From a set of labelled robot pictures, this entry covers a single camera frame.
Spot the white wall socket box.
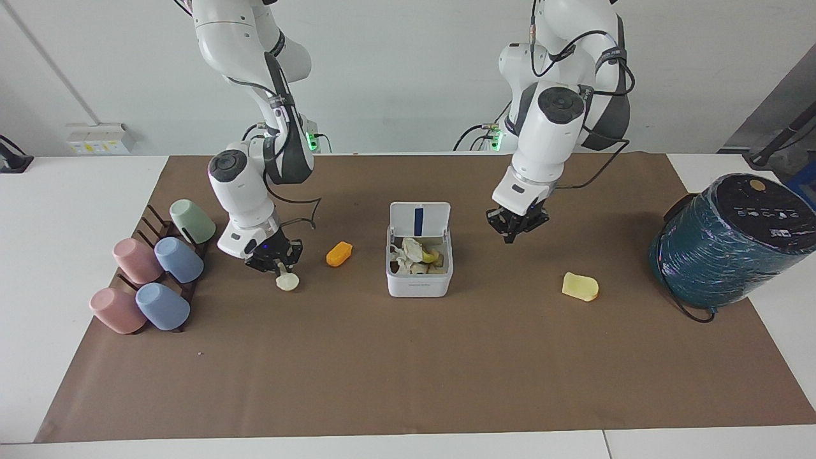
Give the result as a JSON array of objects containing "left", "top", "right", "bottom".
[{"left": 66, "top": 123, "right": 136, "bottom": 156}]

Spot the pink cup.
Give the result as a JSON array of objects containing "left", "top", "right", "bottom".
[
  {"left": 89, "top": 288, "right": 148, "bottom": 335},
  {"left": 113, "top": 238, "right": 164, "bottom": 285}
]

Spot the pale yellow trash piece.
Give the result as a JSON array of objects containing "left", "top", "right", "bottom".
[{"left": 562, "top": 272, "right": 600, "bottom": 302}]

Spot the black stand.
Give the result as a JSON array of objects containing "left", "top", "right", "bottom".
[
  {"left": 743, "top": 105, "right": 816, "bottom": 170},
  {"left": 0, "top": 135, "right": 34, "bottom": 174}
]

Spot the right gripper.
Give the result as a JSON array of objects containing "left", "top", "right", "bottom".
[{"left": 245, "top": 228, "right": 304, "bottom": 275}]

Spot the green cup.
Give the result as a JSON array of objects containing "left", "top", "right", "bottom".
[{"left": 169, "top": 199, "right": 217, "bottom": 245}]

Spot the white trash bin with lid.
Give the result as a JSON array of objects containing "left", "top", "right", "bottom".
[{"left": 386, "top": 201, "right": 455, "bottom": 298}]

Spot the blue cup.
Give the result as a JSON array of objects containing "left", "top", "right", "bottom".
[
  {"left": 135, "top": 282, "right": 191, "bottom": 332},
  {"left": 154, "top": 237, "right": 205, "bottom": 284}
]

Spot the crumpled white paper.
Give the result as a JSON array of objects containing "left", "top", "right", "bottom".
[{"left": 393, "top": 238, "right": 426, "bottom": 275}]

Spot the black cable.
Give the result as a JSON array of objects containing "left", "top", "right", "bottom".
[
  {"left": 553, "top": 137, "right": 632, "bottom": 191},
  {"left": 453, "top": 101, "right": 514, "bottom": 152},
  {"left": 655, "top": 252, "right": 717, "bottom": 324},
  {"left": 263, "top": 167, "right": 322, "bottom": 230}
]

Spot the teal wrapped cylinder device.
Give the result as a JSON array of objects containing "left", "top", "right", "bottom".
[{"left": 649, "top": 173, "right": 816, "bottom": 311}]

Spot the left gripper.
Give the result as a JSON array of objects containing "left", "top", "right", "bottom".
[{"left": 486, "top": 204, "right": 551, "bottom": 245}]

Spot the dark brown cup rack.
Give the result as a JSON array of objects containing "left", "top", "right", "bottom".
[{"left": 112, "top": 204, "right": 210, "bottom": 333}]

